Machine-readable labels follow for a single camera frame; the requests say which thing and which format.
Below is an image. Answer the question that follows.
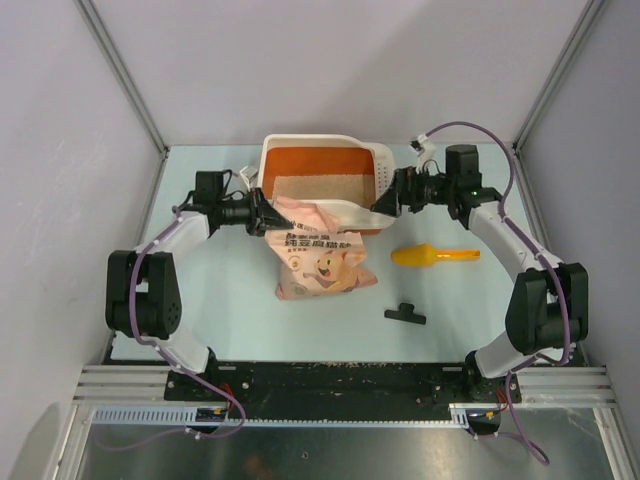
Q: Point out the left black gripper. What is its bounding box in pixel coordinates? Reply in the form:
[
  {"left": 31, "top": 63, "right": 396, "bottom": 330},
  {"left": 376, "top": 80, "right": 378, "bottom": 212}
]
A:
[{"left": 216, "top": 187, "right": 292, "bottom": 237}]

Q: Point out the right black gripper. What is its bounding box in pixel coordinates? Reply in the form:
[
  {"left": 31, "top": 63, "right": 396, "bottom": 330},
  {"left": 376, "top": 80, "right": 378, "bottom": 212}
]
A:
[{"left": 369, "top": 162, "right": 455, "bottom": 218}]

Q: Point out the white orange litter box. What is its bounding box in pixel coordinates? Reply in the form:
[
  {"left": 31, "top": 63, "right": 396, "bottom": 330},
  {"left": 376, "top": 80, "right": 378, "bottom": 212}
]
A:
[{"left": 256, "top": 134, "right": 396, "bottom": 235}]

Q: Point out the yellow plastic scoop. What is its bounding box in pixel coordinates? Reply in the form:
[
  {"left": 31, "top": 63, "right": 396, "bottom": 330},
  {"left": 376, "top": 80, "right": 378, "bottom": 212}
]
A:
[{"left": 391, "top": 244, "right": 481, "bottom": 268}]

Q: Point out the pink cat litter bag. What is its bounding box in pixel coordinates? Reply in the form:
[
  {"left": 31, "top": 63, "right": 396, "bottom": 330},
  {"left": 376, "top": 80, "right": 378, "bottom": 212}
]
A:
[{"left": 265, "top": 196, "right": 378, "bottom": 300}]

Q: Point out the black bag clip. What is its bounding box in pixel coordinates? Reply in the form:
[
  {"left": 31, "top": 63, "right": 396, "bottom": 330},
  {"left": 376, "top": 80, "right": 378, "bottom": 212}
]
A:
[{"left": 384, "top": 302, "right": 427, "bottom": 325}]

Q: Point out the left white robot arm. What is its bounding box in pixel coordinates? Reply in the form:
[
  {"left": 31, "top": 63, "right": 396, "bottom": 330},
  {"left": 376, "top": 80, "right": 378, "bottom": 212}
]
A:
[{"left": 105, "top": 170, "right": 293, "bottom": 400}]

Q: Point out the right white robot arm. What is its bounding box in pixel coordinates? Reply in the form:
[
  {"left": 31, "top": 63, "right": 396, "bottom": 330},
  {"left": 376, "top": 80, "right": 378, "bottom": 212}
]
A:
[{"left": 371, "top": 140, "right": 589, "bottom": 401}]

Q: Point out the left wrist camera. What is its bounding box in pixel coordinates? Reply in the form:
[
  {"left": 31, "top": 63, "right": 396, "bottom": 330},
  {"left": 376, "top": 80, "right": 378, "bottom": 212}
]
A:
[{"left": 238, "top": 165, "right": 260, "bottom": 191}]

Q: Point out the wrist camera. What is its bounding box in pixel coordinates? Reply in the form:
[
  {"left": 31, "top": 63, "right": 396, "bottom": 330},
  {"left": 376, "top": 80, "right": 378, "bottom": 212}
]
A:
[
  {"left": 238, "top": 165, "right": 260, "bottom": 191},
  {"left": 409, "top": 133, "right": 437, "bottom": 166}
]

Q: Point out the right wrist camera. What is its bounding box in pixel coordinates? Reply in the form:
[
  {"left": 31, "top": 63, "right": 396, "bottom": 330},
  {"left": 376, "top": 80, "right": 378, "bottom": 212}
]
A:
[{"left": 409, "top": 133, "right": 437, "bottom": 166}]

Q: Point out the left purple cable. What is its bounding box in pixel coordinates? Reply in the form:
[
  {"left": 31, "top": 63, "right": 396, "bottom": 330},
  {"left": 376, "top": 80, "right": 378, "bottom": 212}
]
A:
[{"left": 94, "top": 199, "right": 247, "bottom": 451}]

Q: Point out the purple cable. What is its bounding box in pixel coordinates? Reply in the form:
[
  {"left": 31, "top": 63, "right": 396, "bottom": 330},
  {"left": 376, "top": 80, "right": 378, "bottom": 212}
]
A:
[
  {"left": 424, "top": 121, "right": 574, "bottom": 466},
  {"left": 94, "top": 199, "right": 247, "bottom": 451}
]

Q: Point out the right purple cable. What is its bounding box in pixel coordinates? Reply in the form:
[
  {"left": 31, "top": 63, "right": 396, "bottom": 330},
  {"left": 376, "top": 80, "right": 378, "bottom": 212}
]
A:
[{"left": 424, "top": 121, "right": 574, "bottom": 466}]

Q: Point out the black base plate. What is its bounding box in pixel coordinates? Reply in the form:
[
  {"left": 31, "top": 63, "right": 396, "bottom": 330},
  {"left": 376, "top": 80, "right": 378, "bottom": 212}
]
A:
[{"left": 164, "top": 361, "right": 521, "bottom": 422}]

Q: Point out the aluminium frame rail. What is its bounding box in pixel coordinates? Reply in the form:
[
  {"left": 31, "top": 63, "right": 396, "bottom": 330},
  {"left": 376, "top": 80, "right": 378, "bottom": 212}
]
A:
[{"left": 73, "top": 365, "right": 617, "bottom": 408}]

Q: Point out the grey cable duct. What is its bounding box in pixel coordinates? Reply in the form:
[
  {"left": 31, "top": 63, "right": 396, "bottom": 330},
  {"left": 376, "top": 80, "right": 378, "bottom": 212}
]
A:
[{"left": 93, "top": 406, "right": 226, "bottom": 425}]

